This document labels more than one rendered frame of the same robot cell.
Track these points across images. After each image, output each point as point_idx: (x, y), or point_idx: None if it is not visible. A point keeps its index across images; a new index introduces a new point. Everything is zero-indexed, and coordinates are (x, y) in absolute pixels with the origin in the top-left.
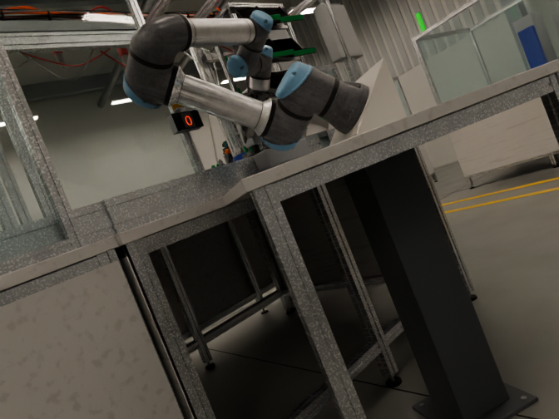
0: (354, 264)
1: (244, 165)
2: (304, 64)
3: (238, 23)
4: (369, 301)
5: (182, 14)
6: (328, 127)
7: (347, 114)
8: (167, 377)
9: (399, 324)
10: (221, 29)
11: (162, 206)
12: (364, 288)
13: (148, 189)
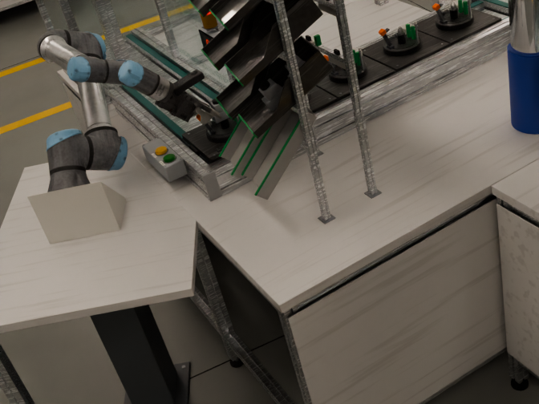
0: (203, 279)
1: (156, 137)
2: (47, 142)
3: (63, 65)
4: (213, 309)
5: (41, 44)
6: (249, 177)
7: None
8: None
9: (237, 353)
10: (58, 64)
11: (126, 116)
12: (210, 299)
13: (119, 102)
